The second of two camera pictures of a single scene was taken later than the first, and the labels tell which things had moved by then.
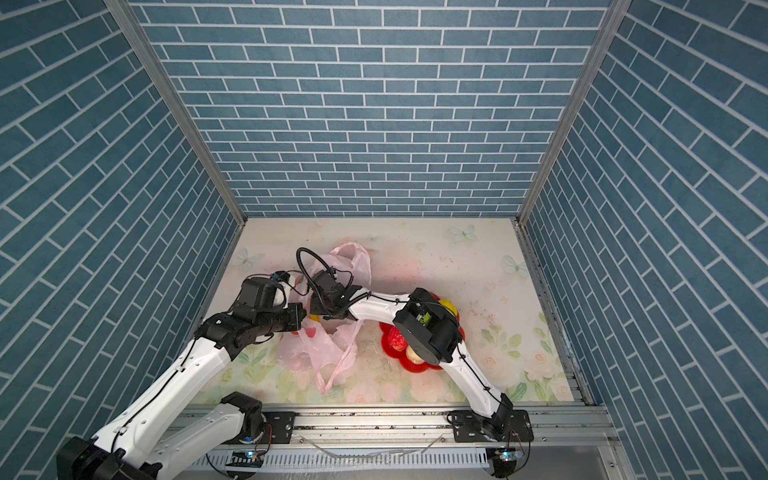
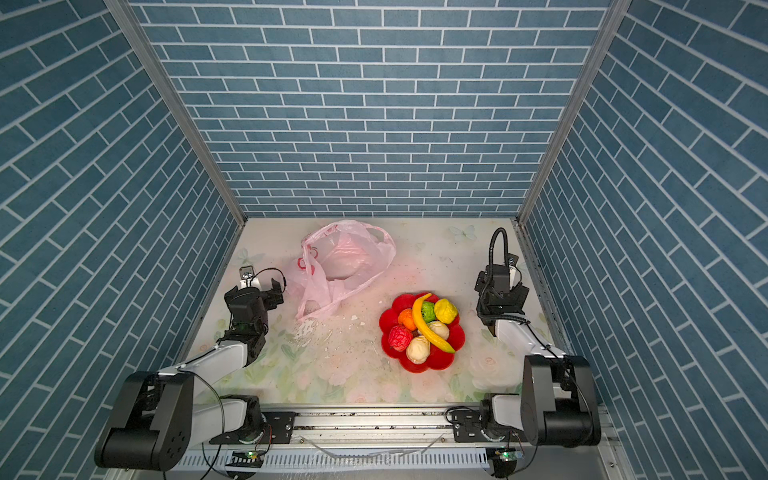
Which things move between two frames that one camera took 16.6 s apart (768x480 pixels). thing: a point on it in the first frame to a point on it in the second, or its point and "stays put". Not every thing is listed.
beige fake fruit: (413, 356) stays put
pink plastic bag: (327, 340) to (335, 261)
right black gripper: (314, 304) to (519, 296)
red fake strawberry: (396, 339) stays put
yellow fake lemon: (451, 307) stays put
